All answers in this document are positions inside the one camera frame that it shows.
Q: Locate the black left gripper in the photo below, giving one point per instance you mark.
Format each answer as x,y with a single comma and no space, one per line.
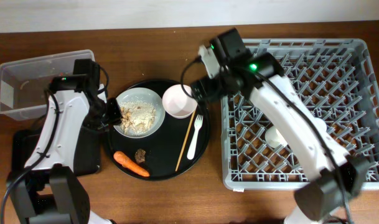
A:
116,116

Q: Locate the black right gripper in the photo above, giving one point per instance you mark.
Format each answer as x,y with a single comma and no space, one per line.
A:
211,93

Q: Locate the wooden chopstick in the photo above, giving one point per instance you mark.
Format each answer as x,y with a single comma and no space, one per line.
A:
185,140

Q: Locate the white paper cup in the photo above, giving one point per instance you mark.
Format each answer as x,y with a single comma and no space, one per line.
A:
274,138

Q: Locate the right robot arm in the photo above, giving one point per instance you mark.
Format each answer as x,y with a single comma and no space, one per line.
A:
335,176

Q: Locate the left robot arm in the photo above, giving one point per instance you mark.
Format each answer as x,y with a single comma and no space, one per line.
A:
47,190

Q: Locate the grey dishwasher rack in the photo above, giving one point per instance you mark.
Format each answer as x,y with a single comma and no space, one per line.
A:
336,81

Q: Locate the grey plate with food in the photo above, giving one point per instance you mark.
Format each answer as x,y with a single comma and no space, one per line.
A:
142,113

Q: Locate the orange carrot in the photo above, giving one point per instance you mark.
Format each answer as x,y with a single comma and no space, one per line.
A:
126,162

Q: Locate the brown food scrap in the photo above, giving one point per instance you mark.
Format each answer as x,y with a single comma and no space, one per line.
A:
140,156

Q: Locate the white plastic fork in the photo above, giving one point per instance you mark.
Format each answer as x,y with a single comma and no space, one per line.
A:
197,125

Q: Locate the round black tray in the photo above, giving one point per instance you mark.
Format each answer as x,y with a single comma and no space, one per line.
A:
165,150

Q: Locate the black rectangular tray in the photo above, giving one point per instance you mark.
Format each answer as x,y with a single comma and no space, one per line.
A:
87,155

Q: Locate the clear plastic bin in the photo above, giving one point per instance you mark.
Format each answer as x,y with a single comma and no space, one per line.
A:
22,82

